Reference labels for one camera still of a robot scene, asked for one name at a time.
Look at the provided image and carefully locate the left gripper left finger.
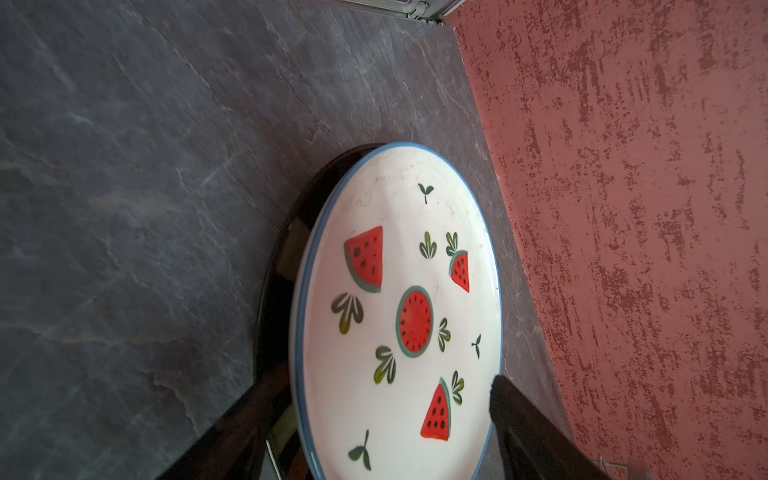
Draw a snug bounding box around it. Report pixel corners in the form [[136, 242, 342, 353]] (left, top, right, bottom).
[[160, 365, 290, 479]]

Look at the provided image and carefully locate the watermelon pattern plate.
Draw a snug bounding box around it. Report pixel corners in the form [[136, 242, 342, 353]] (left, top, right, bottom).
[[289, 142, 503, 479]]

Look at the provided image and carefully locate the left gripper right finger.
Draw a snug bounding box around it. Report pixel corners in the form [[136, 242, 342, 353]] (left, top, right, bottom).
[[489, 375, 608, 479]]

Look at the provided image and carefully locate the dark striped rim plate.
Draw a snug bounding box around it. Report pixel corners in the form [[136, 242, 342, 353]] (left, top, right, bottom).
[[254, 143, 379, 479]]

